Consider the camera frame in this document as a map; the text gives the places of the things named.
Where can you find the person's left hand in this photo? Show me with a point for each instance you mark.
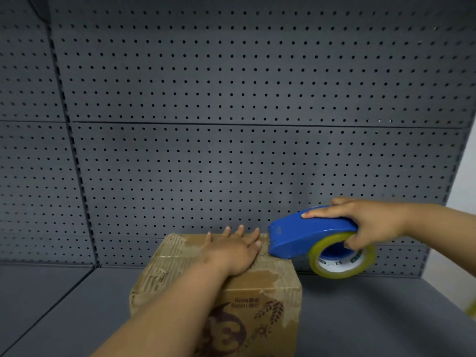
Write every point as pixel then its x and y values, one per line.
pixel 232 254

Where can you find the person's right hand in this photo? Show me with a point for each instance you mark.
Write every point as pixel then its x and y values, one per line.
pixel 375 221

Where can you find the person's left thumb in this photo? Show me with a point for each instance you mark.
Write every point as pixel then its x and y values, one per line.
pixel 256 247

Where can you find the person's left middle finger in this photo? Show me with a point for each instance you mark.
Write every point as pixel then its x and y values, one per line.
pixel 240 232

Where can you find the person's left little finger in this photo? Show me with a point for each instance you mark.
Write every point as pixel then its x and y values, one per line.
pixel 208 239

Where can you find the person's right thumb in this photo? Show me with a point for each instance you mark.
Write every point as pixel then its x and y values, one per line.
pixel 353 243

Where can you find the brown cardboard box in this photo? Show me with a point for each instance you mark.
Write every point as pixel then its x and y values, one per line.
pixel 256 293

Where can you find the blue tape dispenser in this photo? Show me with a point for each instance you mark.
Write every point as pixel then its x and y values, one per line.
pixel 301 234

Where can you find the person's right forearm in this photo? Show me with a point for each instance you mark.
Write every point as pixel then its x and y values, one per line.
pixel 440 230

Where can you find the person's left forearm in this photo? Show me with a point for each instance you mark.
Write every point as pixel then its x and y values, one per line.
pixel 174 312

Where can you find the clear yellowish tape roll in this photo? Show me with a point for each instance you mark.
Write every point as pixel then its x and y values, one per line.
pixel 366 262

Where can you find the wide grey pegboard panel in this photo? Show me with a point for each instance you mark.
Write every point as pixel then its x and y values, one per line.
pixel 241 59
pixel 223 174

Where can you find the yellow object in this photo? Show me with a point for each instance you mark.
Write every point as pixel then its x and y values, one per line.
pixel 471 307

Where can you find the narrow grey pegboard panel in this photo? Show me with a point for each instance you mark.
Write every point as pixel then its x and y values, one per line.
pixel 37 189
pixel 26 70

